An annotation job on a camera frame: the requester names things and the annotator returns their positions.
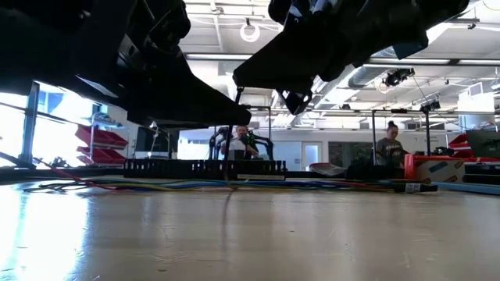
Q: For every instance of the standing person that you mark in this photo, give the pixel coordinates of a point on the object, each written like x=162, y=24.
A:
x=390, y=148

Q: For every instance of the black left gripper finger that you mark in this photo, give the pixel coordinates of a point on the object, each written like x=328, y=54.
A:
x=195, y=103

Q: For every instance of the seated person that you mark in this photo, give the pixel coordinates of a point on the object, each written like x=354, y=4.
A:
x=238, y=144

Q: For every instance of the dark laptop screen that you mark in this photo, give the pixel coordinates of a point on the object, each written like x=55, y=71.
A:
x=484, y=143

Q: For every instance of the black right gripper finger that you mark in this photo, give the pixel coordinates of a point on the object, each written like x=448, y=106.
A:
x=297, y=101
x=281, y=70

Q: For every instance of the black monitor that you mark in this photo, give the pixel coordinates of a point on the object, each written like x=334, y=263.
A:
x=156, y=142

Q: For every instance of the red storage bin shelf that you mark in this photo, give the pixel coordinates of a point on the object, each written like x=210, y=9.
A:
x=102, y=146

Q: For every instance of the red box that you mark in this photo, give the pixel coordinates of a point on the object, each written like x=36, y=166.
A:
x=437, y=168

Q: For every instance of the black ceiling camera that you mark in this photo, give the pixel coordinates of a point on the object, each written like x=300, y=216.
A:
x=397, y=77

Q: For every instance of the black background robot arms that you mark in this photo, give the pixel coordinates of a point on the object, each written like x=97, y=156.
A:
x=265, y=144

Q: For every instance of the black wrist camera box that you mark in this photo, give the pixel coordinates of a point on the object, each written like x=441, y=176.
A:
x=410, y=47

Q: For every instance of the silver ventilation duct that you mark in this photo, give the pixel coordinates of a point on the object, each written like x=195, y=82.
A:
x=367, y=76

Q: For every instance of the white and red tray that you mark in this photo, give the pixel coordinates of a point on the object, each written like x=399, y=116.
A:
x=326, y=169

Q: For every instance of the black background frame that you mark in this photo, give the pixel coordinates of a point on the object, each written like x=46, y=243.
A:
x=427, y=129
x=269, y=129

